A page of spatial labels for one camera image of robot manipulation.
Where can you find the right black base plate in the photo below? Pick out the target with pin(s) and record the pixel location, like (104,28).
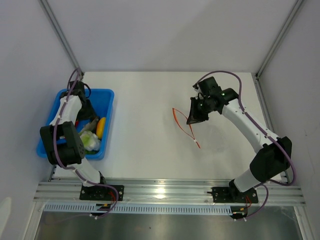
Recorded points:
(230,195)

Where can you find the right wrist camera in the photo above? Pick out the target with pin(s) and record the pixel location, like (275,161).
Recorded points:
(197,88)

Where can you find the right aluminium frame post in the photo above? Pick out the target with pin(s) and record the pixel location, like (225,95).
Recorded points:
(281,35)

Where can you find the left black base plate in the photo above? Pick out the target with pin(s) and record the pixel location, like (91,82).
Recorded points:
(97,193)

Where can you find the yellow mango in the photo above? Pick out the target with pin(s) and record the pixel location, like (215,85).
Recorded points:
(100,127)

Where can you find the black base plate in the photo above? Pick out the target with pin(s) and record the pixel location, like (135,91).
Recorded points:
(97,193)
(230,195)

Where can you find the aluminium frame post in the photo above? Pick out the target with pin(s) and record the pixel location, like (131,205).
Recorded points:
(55,25)
(281,35)

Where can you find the clear zip top bag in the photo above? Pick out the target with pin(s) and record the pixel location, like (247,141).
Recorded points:
(206,137)

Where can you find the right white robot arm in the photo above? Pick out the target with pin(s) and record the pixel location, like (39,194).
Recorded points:
(272,153)

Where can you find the green lettuce piece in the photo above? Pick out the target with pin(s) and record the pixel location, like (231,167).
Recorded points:
(91,152)

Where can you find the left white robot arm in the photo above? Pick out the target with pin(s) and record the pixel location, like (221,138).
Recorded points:
(61,140)

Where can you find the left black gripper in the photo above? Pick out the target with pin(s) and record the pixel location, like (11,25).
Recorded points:
(89,113)

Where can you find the left aluminium frame post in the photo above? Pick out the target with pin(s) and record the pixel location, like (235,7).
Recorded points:
(55,25)

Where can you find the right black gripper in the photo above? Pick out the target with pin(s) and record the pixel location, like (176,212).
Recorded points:
(194,117)

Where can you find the white slotted cable duct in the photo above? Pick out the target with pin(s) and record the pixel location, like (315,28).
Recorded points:
(132,208)

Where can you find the aluminium mounting rail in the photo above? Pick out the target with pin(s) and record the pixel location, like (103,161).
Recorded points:
(165,191)

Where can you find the white green cauliflower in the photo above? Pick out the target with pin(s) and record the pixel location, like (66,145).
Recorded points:
(90,141)

